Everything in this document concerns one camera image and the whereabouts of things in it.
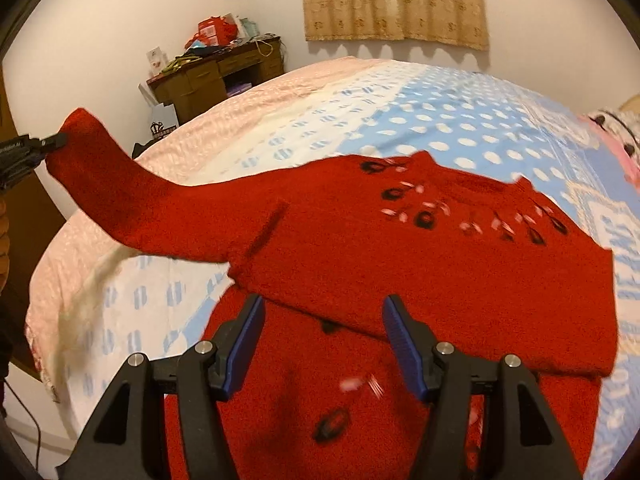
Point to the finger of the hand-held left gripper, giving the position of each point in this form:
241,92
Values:
55,141

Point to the pink dotted pillow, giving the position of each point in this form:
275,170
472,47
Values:
617,135

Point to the pale green gift bag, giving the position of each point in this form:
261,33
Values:
249,27

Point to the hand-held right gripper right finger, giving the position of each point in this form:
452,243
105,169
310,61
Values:
402,345

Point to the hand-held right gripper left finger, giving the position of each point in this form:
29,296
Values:
247,340

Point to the small white box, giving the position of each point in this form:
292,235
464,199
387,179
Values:
157,62

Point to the pink and blue dotted quilt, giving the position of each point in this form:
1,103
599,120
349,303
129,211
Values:
400,105

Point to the brown wooden desk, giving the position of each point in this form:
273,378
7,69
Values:
200,85

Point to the white paper bag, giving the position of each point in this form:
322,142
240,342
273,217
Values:
162,122

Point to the beige patterned curtain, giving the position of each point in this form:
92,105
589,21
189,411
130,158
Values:
395,0

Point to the red knit sweater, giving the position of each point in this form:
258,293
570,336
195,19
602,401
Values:
350,240

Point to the dark bag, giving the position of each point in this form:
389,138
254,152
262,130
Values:
142,151

